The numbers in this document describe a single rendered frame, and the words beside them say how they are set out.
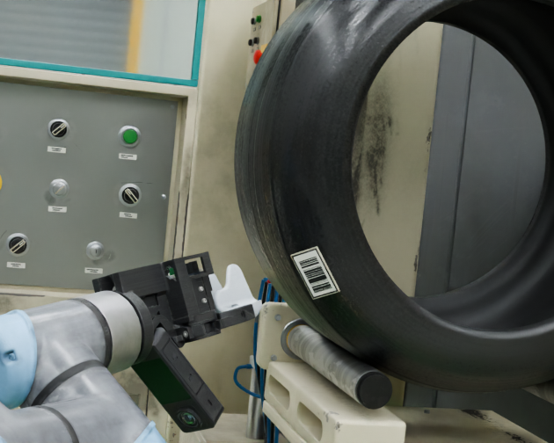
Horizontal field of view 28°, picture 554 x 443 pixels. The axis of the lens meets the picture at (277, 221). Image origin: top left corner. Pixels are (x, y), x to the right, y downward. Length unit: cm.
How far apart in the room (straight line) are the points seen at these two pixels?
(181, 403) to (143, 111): 92
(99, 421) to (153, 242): 107
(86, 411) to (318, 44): 58
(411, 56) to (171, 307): 75
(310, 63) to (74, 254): 76
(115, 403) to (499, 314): 86
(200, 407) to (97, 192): 90
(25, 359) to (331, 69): 54
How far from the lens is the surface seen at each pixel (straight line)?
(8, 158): 190
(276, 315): 162
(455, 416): 170
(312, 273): 129
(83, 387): 91
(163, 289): 106
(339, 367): 138
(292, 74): 129
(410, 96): 169
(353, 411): 136
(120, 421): 89
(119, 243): 192
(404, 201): 169
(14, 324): 92
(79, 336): 95
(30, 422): 83
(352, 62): 127
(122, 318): 99
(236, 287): 113
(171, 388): 106
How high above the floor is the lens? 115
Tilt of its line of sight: 3 degrees down
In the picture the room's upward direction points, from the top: 6 degrees clockwise
